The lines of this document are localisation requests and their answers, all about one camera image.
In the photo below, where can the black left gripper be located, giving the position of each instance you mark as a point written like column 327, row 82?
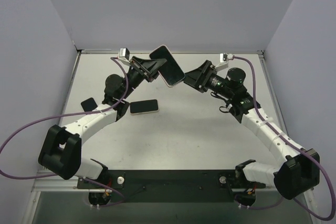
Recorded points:
column 142, row 69

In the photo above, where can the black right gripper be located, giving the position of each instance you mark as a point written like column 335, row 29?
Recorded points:
column 202, row 76

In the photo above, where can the phone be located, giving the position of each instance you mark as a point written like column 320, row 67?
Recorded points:
column 171, row 72
column 143, row 107

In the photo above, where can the black smartphone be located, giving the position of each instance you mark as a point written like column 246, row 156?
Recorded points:
column 89, row 104

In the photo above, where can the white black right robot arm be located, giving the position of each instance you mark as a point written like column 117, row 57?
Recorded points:
column 297, row 168

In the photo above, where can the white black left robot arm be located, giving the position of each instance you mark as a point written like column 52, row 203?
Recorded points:
column 61, row 150

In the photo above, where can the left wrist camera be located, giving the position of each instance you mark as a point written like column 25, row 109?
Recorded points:
column 124, row 56

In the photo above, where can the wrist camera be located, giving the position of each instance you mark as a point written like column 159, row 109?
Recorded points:
column 224, row 60
column 124, row 56

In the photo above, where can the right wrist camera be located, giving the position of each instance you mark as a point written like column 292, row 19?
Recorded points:
column 224, row 60

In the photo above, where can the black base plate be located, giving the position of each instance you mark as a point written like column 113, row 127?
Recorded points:
column 172, row 186

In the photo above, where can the aluminium front rail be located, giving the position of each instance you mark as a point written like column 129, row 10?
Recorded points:
column 56, row 184

